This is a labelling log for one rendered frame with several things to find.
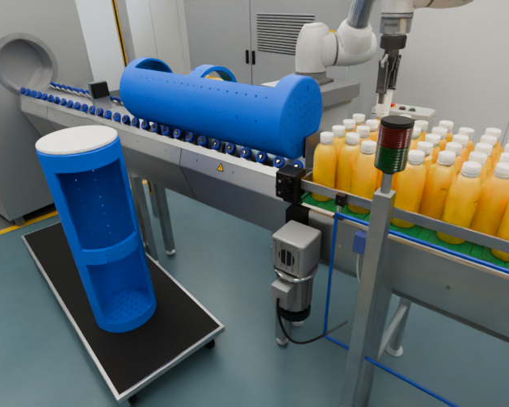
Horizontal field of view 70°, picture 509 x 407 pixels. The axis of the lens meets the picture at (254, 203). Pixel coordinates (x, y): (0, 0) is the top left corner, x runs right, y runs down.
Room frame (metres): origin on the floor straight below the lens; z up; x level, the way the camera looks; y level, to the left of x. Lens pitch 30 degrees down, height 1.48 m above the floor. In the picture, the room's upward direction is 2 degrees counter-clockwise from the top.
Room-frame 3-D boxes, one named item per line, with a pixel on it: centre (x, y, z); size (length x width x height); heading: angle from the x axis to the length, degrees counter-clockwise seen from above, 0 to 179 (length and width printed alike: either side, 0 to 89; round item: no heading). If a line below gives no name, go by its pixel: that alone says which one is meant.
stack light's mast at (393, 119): (0.69, -0.28, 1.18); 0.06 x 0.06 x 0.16
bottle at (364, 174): (0.95, -0.32, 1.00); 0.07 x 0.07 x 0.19
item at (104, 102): (2.04, 0.83, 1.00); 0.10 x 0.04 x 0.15; 141
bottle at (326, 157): (1.03, -0.22, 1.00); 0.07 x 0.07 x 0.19
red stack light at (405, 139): (0.69, -0.28, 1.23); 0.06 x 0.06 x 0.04
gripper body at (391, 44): (1.19, -0.43, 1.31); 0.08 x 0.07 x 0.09; 141
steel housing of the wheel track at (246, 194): (1.87, 0.61, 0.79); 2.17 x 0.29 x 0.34; 51
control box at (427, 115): (1.30, -0.55, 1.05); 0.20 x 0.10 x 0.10; 51
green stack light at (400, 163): (0.69, -0.28, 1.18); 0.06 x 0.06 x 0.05
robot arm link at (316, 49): (1.94, -0.32, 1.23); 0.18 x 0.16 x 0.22; 97
